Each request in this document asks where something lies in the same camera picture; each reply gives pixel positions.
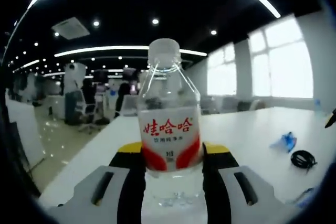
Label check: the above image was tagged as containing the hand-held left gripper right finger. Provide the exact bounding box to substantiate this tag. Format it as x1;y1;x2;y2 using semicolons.
201;142;291;224

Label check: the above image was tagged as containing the white board black frame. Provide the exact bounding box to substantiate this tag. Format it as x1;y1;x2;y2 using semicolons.
5;90;45;170

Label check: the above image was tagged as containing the clear water bottle red label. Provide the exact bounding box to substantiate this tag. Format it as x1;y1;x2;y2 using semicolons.
135;37;208;224

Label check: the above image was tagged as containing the ceiling air conditioner vent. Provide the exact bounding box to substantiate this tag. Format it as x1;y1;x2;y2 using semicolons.
51;16;91;39

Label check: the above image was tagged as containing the black cable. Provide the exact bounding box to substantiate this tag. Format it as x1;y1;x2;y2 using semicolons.
290;150;318;169

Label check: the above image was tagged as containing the white table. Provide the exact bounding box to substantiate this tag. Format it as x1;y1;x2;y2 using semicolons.
38;106;332;224

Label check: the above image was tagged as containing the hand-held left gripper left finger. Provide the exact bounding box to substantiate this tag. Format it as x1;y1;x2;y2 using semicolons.
56;141;147;224

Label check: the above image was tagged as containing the grey office chair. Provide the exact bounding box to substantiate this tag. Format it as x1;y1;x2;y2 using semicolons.
78;90;103;133

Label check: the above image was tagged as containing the blue snack packet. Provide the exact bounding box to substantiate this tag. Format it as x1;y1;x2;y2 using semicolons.
270;131;298;154

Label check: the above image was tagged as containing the blue mouse pad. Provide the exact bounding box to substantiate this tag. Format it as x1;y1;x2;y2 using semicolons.
286;187;316;207

